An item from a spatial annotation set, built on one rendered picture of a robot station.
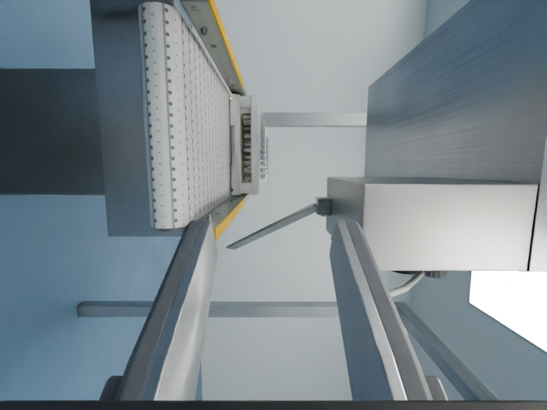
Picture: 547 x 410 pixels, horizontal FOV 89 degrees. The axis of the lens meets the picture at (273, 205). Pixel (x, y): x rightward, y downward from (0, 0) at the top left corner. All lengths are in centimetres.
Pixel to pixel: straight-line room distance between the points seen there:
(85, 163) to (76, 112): 8
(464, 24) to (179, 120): 47
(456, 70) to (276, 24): 363
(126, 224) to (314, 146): 342
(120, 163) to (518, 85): 50
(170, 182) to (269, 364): 425
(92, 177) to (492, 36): 63
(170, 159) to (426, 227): 31
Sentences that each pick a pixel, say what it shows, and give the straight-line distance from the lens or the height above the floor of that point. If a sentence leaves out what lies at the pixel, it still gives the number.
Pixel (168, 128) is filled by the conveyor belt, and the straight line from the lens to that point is 36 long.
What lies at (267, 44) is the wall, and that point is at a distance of 403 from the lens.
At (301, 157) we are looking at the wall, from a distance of 370.
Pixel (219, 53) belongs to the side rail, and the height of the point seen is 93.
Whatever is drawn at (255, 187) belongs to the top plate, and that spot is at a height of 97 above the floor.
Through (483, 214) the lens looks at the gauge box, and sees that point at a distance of 40.
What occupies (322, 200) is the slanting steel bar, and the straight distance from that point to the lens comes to 50.
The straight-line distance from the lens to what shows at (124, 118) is 41.
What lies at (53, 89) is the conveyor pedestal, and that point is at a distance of 58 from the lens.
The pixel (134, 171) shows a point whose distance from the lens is 40.
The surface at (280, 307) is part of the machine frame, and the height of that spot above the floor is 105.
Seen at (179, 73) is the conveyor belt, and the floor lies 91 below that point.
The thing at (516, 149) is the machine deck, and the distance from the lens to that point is 46.
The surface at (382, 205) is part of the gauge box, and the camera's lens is 34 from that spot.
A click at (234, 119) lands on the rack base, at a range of 72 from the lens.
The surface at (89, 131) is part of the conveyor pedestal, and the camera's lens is 55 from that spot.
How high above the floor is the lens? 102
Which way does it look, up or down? level
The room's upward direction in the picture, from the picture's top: 90 degrees clockwise
